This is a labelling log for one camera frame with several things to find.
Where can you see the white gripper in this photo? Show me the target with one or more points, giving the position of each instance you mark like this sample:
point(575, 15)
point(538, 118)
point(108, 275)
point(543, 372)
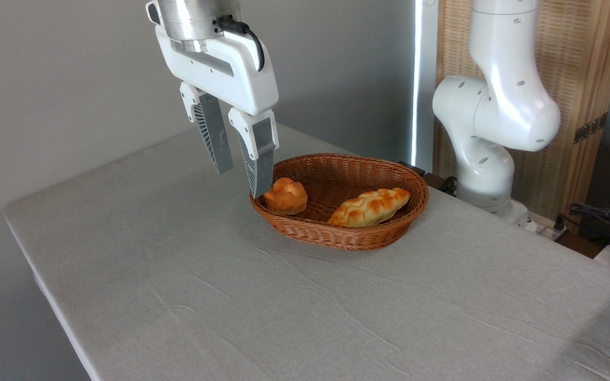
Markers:
point(230, 69)

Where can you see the round golden bread roll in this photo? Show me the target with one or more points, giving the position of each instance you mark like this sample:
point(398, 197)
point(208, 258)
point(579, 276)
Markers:
point(286, 198)

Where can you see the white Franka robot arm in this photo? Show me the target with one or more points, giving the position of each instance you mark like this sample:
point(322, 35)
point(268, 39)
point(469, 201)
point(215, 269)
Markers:
point(495, 106)

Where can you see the braided golden bread loaf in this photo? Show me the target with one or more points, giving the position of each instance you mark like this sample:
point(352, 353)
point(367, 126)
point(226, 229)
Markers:
point(371, 207)

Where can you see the brown wicker basket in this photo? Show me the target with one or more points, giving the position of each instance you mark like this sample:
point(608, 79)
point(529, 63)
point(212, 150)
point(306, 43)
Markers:
point(336, 233)

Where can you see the grey tablecloth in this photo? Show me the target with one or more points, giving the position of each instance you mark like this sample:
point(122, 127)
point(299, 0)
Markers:
point(230, 296)

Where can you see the black table clamp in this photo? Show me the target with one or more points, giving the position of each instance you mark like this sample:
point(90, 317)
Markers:
point(431, 179)

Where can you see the dark metal screen hinge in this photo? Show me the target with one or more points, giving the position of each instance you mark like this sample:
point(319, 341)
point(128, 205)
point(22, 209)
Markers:
point(590, 128)

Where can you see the bright vertical metal post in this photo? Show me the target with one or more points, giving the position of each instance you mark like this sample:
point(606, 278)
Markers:
point(422, 79)

